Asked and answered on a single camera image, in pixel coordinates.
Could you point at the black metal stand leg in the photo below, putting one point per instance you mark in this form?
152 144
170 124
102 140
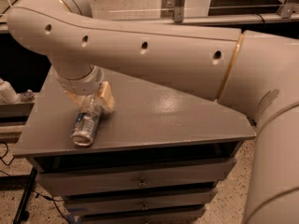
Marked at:
22 214

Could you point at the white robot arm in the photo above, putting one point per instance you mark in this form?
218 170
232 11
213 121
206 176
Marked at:
253 73

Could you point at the silver blue Red Bull can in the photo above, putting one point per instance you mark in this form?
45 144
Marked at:
86 124

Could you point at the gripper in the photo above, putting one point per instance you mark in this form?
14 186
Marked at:
84 84

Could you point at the grey drawer cabinet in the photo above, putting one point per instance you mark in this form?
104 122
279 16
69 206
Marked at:
158 157

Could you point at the white plastic pipe fitting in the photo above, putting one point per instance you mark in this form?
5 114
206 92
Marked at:
7 93

